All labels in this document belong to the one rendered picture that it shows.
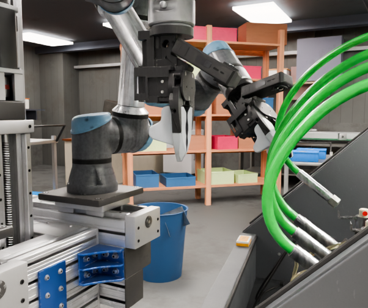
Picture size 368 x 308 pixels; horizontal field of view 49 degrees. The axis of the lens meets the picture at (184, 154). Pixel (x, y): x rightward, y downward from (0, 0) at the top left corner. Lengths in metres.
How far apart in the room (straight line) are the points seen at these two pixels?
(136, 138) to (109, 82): 8.66
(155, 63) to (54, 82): 9.63
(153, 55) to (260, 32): 5.34
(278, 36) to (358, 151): 5.05
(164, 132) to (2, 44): 0.56
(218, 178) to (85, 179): 4.54
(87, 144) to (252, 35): 4.91
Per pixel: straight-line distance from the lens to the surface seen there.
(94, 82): 10.17
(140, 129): 1.26
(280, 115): 0.85
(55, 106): 10.24
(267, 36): 6.00
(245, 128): 0.88
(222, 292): 0.76
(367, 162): 1.07
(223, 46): 1.01
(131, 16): 1.08
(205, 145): 5.51
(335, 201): 0.83
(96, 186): 1.17
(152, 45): 0.66
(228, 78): 0.61
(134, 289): 1.22
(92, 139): 1.17
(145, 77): 0.64
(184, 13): 0.65
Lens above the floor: 1.27
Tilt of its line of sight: 6 degrees down
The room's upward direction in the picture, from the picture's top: straight up
